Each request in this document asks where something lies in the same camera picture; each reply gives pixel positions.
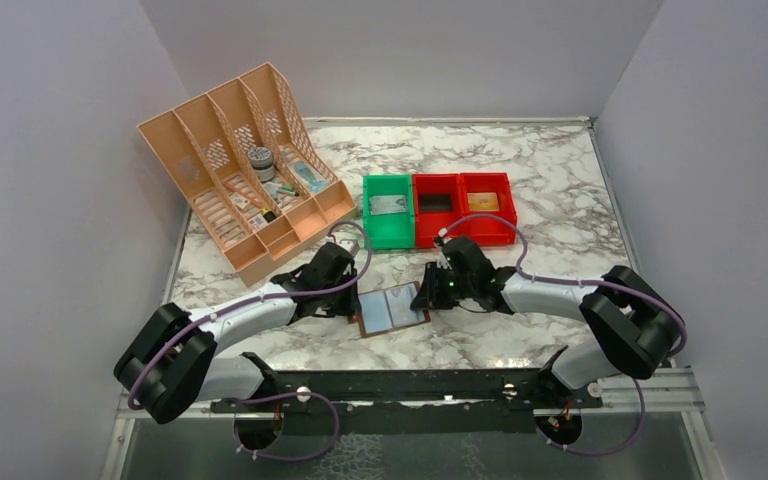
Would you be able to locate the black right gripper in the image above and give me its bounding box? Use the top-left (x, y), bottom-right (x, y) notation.
top-left (410, 261), bottom-right (475, 310)

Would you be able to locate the brown leather card holder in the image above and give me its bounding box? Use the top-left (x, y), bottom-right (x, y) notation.
top-left (348, 281), bottom-right (431, 338)

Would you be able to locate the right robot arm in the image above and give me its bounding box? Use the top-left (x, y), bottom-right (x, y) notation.
top-left (410, 236), bottom-right (687, 407)

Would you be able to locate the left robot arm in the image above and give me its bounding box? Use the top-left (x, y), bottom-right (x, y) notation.
top-left (113, 242), bottom-right (360, 424)

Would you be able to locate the silver card in green bin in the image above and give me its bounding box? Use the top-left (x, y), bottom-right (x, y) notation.
top-left (368, 195), bottom-right (408, 216)

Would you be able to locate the black card in red bin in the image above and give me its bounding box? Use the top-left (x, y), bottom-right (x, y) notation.
top-left (418, 193), bottom-right (453, 213)

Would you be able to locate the gold card in red bin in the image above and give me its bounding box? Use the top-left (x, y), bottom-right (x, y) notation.
top-left (467, 192), bottom-right (500, 212)

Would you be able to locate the blue packet in organizer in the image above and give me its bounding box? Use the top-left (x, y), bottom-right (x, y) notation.
top-left (292, 160), bottom-right (330, 194)

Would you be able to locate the green plastic bin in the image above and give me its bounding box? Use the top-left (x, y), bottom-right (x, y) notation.
top-left (362, 174), bottom-right (416, 250)

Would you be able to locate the red plastic bin right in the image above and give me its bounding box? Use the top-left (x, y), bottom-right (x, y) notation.
top-left (460, 172), bottom-right (517, 247)

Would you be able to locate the red plastic bin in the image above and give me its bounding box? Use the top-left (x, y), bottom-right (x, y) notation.
top-left (412, 173), bottom-right (466, 249)
top-left (460, 172), bottom-right (517, 247)

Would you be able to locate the red plastic bin middle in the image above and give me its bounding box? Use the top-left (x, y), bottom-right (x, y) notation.
top-left (412, 173), bottom-right (466, 249)

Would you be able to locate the silver round tin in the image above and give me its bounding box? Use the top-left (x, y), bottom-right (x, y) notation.
top-left (246, 146), bottom-right (275, 183)

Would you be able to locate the red pencil in organizer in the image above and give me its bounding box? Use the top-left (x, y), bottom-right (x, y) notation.
top-left (224, 181), bottom-right (262, 211)

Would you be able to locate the peach plastic file organizer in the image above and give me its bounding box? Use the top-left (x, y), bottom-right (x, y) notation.
top-left (137, 63), bottom-right (357, 286)

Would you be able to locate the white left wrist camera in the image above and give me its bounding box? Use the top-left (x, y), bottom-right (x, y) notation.
top-left (339, 239), bottom-right (361, 257)

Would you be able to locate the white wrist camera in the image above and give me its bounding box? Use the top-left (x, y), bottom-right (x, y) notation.
top-left (433, 229), bottom-right (453, 264)
top-left (339, 239), bottom-right (361, 257)

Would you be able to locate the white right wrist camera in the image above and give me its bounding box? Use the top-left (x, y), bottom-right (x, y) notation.
top-left (433, 229), bottom-right (453, 264)

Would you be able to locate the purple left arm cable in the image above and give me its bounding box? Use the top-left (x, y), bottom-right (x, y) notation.
top-left (126, 220), bottom-right (374, 411)

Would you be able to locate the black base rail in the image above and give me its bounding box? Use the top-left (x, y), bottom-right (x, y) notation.
top-left (210, 353), bottom-right (603, 436)

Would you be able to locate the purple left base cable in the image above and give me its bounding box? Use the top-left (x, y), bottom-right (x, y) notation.
top-left (232, 392), bottom-right (340, 464)

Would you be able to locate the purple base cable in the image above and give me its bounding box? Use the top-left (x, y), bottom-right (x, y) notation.
top-left (232, 392), bottom-right (340, 464)
top-left (533, 377), bottom-right (650, 459)

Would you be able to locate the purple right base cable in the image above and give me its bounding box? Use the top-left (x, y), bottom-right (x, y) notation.
top-left (533, 377), bottom-right (650, 459)

